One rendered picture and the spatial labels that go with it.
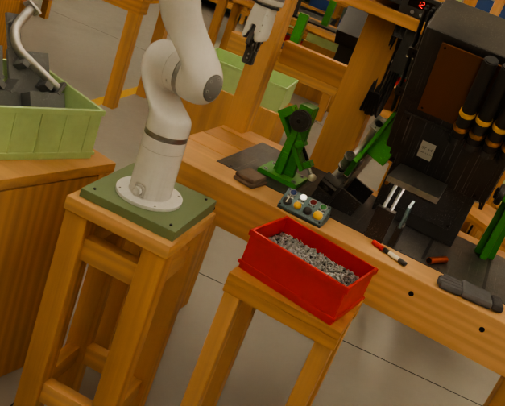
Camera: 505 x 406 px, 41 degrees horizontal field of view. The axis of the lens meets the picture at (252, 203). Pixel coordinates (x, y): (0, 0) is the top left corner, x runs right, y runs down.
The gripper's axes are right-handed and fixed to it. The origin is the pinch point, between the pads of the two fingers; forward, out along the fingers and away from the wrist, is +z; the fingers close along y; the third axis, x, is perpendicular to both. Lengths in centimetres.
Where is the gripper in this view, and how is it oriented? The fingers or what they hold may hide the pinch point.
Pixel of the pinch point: (249, 56)
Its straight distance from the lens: 200.2
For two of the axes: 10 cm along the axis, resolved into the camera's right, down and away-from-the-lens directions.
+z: -3.3, 8.7, 3.7
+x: 8.6, 4.4, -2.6
